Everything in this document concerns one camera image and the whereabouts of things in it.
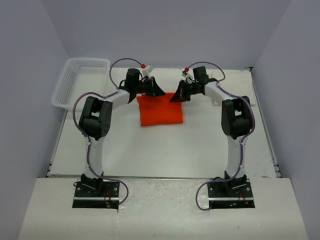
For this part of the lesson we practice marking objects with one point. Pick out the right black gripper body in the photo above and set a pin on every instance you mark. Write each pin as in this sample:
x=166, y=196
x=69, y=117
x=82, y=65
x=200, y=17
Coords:
x=189, y=90

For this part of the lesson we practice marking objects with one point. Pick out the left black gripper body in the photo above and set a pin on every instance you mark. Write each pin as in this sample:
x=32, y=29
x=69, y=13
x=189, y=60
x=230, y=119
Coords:
x=144, y=86

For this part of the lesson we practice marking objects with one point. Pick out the orange t-shirt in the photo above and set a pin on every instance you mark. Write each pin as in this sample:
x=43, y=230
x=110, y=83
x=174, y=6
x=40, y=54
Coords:
x=158, y=110

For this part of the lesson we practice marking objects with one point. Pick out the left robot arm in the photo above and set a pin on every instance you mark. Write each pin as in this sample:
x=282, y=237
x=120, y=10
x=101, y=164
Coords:
x=95, y=122

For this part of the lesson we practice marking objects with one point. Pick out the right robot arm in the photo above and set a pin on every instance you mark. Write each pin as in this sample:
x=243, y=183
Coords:
x=237, y=120

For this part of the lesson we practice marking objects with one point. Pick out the folded white t-shirt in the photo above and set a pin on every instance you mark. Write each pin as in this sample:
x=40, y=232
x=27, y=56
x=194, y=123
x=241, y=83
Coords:
x=253, y=102

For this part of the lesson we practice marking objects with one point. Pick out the white plastic basket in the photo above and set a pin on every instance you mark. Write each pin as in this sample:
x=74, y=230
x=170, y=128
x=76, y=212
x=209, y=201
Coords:
x=80, y=75

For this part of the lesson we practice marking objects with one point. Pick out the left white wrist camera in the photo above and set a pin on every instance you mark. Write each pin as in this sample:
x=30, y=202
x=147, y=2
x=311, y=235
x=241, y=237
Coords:
x=146, y=70

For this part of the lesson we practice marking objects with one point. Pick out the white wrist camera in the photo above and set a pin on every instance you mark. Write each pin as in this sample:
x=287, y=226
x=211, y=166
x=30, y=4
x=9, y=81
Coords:
x=187, y=76
x=146, y=70

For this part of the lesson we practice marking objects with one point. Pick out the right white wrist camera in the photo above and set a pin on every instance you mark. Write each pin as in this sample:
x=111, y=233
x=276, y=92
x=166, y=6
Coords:
x=187, y=76

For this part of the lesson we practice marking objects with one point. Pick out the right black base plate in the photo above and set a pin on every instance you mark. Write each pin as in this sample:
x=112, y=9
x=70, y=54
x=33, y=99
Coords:
x=221, y=197

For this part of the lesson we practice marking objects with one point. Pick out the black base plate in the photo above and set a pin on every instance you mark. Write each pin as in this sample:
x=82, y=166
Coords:
x=105, y=197
x=221, y=197

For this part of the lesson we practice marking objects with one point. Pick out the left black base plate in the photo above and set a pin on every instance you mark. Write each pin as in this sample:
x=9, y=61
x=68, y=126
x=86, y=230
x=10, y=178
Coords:
x=105, y=197

